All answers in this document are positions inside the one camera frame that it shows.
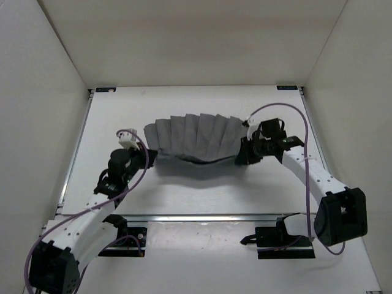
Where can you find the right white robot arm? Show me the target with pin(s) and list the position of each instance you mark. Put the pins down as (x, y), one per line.
(341, 214)

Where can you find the blue corner label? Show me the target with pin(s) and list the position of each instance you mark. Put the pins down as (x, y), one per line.
(287, 88)
(105, 89)

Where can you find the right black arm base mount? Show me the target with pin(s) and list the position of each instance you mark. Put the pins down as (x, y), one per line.
(274, 243)

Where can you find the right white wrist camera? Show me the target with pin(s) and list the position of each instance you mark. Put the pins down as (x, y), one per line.
(251, 127)

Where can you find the front aluminium table rail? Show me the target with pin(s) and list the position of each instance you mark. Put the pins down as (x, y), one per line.
(202, 217)

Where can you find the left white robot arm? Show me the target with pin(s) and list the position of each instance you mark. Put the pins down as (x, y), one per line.
(57, 261)

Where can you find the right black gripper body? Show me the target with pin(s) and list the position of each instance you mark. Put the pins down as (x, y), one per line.
(264, 148)

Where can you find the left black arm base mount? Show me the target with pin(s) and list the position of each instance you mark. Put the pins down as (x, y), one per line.
(130, 239)

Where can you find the left blue corner label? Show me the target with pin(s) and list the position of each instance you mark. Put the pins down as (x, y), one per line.
(105, 89)

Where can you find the grey pleated skirt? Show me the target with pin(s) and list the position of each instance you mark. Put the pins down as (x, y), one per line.
(202, 139)

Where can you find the right blue corner label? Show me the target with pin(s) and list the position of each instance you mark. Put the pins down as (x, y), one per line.
(287, 88)

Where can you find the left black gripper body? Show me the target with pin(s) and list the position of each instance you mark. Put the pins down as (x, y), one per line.
(130, 172)

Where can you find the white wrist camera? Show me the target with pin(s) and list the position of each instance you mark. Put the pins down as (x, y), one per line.
(127, 139)
(251, 127)

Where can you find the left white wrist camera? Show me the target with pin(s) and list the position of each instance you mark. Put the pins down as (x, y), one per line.
(127, 139)

